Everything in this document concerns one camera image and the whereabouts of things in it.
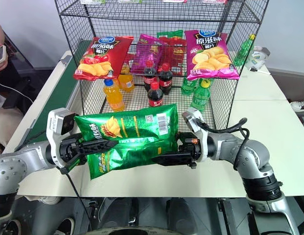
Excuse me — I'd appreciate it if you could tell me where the orange soda bottle blue cap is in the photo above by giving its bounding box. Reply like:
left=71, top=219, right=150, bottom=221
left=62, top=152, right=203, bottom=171
left=103, top=78, right=126, bottom=113

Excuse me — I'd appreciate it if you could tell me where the large green chip bag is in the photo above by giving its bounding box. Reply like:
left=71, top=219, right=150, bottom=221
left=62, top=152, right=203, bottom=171
left=74, top=103, right=179, bottom=181

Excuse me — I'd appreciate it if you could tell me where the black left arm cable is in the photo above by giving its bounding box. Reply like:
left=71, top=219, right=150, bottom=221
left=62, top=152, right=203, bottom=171
left=60, top=167, right=92, bottom=230

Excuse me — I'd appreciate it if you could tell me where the white marker pen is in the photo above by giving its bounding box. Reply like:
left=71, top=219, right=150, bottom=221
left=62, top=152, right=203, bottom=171
left=249, top=68, right=271, bottom=75

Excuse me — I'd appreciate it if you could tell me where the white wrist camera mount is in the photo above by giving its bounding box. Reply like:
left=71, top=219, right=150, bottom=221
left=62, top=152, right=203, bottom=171
left=182, top=107, right=212, bottom=163
left=46, top=107, right=76, bottom=169

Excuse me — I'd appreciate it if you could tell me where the black shoe white sole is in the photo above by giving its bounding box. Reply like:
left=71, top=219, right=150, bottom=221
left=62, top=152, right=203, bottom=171
left=4, top=218, right=22, bottom=235
left=53, top=216, right=76, bottom=235

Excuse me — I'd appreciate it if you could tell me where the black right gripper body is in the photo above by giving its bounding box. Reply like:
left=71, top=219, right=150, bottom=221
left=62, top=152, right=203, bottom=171
left=177, top=132, right=201, bottom=169

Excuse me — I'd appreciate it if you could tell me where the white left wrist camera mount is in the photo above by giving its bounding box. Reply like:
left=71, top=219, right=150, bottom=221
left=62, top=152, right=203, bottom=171
left=46, top=107, right=76, bottom=169

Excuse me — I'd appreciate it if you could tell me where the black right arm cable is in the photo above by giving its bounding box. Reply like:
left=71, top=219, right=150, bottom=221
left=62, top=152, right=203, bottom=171
left=198, top=117, right=249, bottom=172

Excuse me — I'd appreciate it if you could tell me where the large red chip bag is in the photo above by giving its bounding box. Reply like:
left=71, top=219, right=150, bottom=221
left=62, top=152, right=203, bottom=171
left=73, top=36, right=134, bottom=82

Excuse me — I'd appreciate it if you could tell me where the black wire mesh rack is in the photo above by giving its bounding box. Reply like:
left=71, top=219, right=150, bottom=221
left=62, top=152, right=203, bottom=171
left=53, top=0, right=270, bottom=131

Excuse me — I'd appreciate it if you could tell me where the white charging cable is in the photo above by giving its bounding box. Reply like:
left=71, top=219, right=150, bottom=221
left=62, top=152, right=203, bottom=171
left=0, top=80, right=35, bottom=101

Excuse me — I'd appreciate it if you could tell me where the small magenta chip bag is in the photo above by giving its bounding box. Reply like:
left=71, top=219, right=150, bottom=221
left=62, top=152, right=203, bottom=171
left=130, top=33, right=165, bottom=75

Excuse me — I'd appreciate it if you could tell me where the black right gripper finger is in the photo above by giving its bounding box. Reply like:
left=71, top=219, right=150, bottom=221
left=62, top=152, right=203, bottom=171
left=151, top=151, right=195, bottom=167

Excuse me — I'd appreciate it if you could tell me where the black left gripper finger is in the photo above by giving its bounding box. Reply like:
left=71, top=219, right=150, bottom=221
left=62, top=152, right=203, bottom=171
left=78, top=139, right=119, bottom=154

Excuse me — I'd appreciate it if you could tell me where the green soda bottle yellow cap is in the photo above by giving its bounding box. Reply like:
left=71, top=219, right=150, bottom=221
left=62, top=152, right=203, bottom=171
left=232, top=33, right=256, bottom=68
left=190, top=78, right=214, bottom=112

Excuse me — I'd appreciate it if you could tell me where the small red chip bag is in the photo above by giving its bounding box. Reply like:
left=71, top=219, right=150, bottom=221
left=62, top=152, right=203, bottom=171
left=158, top=36, right=188, bottom=76

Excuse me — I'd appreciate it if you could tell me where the large magenta chip bag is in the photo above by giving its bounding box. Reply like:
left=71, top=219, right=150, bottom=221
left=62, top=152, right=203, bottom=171
left=185, top=29, right=241, bottom=81

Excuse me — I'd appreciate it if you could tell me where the cola bottle red cap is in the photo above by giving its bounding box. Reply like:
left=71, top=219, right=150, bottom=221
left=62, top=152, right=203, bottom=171
left=147, top=81, right=164, bottom=109
left=158, top=63, right=174, bottom=95
left=143, top=60, right=159, bottom=93

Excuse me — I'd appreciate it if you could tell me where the green belt conveyor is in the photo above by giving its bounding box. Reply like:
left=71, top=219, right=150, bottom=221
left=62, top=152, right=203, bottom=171
left=4, top=40, right=94, bottom=154

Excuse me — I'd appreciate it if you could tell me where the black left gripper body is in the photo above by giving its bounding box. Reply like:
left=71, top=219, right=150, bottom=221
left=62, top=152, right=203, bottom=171
left=59, top=134, right=88, bottom=174

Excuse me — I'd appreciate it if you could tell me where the small green chip bag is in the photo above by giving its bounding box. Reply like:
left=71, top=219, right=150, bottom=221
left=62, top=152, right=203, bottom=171
left=156, top=29, right=185, bottom=40

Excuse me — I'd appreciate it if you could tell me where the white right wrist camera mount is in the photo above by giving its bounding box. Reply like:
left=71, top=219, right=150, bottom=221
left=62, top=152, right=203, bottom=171
left=182, top=107, right=212, bottom=163

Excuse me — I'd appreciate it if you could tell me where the white sneaker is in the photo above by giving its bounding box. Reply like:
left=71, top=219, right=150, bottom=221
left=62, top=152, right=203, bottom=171
left=290, top=99, right=304, bottom=111

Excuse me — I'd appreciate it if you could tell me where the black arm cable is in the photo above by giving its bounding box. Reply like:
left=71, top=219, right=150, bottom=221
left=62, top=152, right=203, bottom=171
left=198, top=117, right=249, bottom=172
left=60, top=167, right=92, bottom=230

